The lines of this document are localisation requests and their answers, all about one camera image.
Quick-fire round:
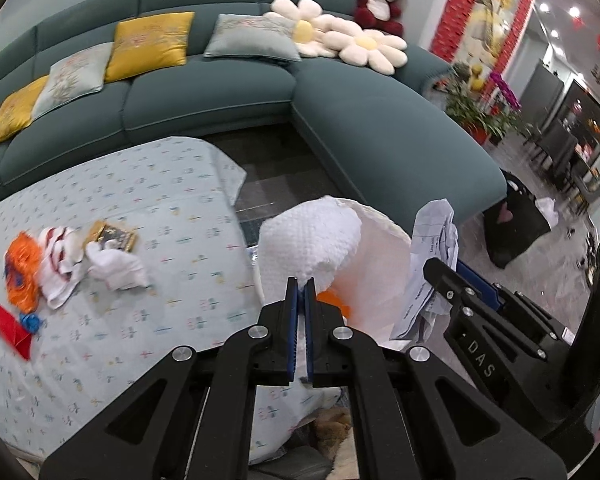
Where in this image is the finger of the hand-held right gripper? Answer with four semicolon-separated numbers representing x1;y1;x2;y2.
457;260;574;346
423;257;549;362

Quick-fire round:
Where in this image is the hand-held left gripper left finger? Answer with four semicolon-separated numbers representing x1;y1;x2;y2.
39;276;301;480

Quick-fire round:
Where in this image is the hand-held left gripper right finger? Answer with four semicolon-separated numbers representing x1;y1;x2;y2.
304;280;568;480

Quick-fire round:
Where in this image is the printed paper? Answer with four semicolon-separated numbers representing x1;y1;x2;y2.
391;199;462;344

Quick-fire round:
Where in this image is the white lined trash bin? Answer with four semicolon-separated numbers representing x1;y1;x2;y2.
252;195;417;357

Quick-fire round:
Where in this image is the white paper towel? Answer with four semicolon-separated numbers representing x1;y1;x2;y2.
256;199;363;307

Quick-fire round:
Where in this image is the white tissue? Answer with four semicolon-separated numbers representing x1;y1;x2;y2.
86;240;152;292

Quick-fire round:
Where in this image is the gold and black packet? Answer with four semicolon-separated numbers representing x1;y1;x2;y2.
82;220;140;255

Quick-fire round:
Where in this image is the red and white striped wrapper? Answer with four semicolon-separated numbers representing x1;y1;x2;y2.
36;226;89;310

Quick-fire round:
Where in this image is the orange plastic bag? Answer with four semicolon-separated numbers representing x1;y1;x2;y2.
4;231;44;312

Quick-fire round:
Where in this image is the red envelope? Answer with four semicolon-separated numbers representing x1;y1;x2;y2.
0;302;34;361

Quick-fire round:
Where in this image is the orange wrapper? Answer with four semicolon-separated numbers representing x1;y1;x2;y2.
317;287;354;319

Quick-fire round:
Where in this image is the black bag with pink heart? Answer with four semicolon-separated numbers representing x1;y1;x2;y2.
482;170;554;269

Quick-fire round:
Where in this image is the white plastic bag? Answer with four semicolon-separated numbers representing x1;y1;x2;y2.
535;197;559;227

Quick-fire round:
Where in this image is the brown plush toy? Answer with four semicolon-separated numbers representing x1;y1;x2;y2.
312;406;354;462

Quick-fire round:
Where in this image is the floral printed tablecloth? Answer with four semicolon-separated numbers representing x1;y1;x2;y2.
0;136;342;467

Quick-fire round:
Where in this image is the cream fluffy plush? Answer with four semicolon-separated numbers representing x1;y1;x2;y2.
330;435;354;480

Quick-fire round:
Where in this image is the grey dining chair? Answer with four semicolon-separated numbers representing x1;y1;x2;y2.
547;125;583;192
522;122;556;176

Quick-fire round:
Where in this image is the teal corner sofa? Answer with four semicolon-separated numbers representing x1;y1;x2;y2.
0;0;509;227

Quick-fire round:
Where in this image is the green potted plant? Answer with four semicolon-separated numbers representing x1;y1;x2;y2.
442;62;512;144

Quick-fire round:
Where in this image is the purple orchid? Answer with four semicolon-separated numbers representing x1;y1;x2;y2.
488;72;524;112

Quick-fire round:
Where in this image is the dark glass cabinet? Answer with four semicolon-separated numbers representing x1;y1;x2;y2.
555;79;600;172

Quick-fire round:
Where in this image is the white flower cushion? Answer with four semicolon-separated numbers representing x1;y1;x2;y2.
264;0;333;59
324;14;409;76

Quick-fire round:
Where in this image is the grey embroidered pillow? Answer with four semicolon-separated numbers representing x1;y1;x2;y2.
31;42;115;121
202;13;304;64

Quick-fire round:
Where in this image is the red plush monkey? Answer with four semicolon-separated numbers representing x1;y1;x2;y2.
349;0;409;39

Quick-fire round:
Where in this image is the yellow embroidered pillow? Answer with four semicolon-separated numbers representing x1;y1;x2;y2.
0;75;50;156
104;11;195;84

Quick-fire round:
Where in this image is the red bordered wall mural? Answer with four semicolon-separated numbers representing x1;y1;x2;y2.
429;0;539;77

